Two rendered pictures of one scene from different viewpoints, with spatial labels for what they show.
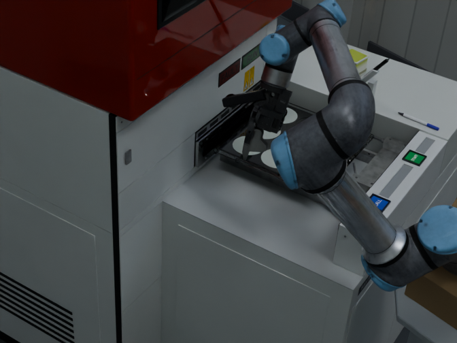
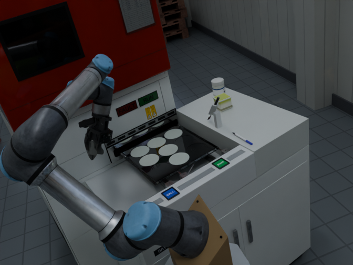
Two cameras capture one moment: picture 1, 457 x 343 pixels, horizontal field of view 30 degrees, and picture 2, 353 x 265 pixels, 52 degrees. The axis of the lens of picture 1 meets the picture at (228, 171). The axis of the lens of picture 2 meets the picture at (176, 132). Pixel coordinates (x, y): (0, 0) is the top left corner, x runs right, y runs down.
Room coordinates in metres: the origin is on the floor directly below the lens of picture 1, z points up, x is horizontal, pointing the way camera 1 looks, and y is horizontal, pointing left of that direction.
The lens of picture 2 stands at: (0.91, -1.09, 1.90)
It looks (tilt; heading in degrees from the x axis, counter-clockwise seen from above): 30 degrees down; 33
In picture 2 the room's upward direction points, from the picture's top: 13 degrees counter-clockwise
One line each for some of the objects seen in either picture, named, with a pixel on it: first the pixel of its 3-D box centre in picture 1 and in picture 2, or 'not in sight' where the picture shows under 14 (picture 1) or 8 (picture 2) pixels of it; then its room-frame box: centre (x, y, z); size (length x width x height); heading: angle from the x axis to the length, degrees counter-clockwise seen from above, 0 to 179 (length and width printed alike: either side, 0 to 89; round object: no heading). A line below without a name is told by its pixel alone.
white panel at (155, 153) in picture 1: (201, 111); (108, 131); (2.12, 0.09, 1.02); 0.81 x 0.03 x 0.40; 150
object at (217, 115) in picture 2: (366, 84); (214, 114); (2.33, -0.42, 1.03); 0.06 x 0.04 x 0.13; 60
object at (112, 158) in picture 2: (234, 122); (145, 138); (2.27, -0.01, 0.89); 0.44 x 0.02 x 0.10; 150
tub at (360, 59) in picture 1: (352, 64); (222, 102); (2.51, -0.39, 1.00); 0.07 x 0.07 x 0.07; 50
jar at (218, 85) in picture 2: not in sight; (218, 87); (2.66, -0.31, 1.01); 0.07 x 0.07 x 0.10
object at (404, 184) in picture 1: (392, 199); (200, 191); (1.94, -0.48, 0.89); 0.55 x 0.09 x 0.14; 150
